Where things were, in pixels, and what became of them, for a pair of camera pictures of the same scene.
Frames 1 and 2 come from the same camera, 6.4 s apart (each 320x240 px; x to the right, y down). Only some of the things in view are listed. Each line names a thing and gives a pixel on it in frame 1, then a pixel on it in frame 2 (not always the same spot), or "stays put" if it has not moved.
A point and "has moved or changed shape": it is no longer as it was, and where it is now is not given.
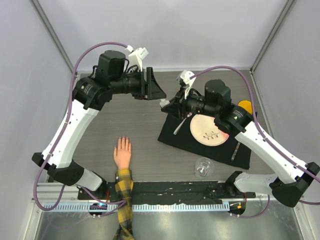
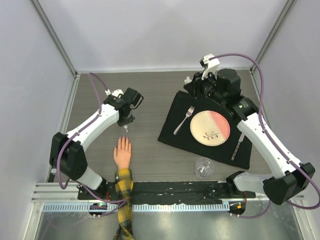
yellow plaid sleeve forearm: x=124 y=186 stays put
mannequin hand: x=122 y=153 stays put
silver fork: x=189 y=114 stays put
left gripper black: x=154 y=91 → x=122 y=122
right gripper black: x=177 y=107 → x=195 y=86
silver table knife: x=235 y=150 stays put
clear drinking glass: x=204 y=168 stays put
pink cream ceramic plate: x=204 y=131 stays put
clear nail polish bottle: x=166 y=102 has moved or changed shape
